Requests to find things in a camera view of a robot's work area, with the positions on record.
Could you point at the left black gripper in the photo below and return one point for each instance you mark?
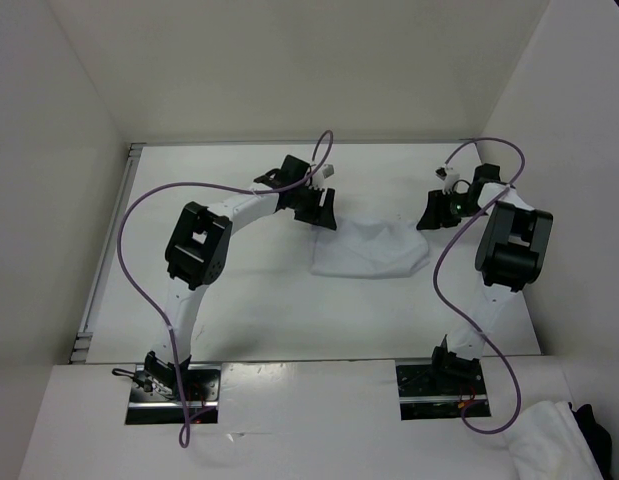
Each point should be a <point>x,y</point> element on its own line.
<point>320,215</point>

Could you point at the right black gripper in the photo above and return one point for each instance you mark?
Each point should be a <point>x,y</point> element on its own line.
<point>435,214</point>

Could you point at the white skirt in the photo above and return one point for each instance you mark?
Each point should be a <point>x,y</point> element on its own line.
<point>367,248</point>

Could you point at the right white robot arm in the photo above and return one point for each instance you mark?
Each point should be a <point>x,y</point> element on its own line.
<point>509,257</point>

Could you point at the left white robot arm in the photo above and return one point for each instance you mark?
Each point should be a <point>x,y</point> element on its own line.
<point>197,251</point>

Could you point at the white folded cloth pile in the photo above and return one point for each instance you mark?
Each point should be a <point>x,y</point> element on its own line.
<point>545,443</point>

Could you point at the dark navy cloth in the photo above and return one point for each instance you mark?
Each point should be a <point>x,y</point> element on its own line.
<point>597,438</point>

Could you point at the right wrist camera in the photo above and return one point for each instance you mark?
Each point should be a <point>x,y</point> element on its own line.
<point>449,177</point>

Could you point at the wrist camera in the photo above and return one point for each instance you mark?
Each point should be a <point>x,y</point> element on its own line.
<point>324,173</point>
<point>449,177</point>

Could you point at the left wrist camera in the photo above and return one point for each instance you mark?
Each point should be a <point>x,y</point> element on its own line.
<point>324,173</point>

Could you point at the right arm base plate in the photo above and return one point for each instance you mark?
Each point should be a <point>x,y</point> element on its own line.
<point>424,396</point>

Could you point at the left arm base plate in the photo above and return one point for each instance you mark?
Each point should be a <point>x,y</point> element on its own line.
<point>151,403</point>

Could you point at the aluminium table edge rail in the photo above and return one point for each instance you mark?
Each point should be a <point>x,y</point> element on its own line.
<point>82,341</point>

